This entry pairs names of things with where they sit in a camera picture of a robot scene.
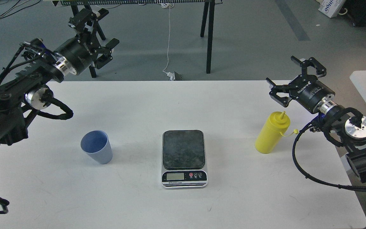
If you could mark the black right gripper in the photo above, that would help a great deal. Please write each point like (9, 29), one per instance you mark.
(306, 89)

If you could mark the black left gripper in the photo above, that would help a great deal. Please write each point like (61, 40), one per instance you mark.
(80, 53)

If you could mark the yellow squeeze bottle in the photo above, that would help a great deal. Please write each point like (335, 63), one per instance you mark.
(273, 130)

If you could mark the blue plastic cup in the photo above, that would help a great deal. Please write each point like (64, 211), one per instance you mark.
(96, 144)

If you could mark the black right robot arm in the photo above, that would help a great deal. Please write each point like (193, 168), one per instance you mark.
(343, 127)

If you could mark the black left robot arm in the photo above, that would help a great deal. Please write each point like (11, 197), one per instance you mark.
(24, 93)

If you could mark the digital kitchen scale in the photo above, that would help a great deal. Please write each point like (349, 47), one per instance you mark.
(184, 164)

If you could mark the white cardboard box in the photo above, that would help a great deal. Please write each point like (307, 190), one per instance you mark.
(332, 8)

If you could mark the white power adapter on floor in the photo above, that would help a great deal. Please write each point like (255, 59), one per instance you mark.
(174, 76)

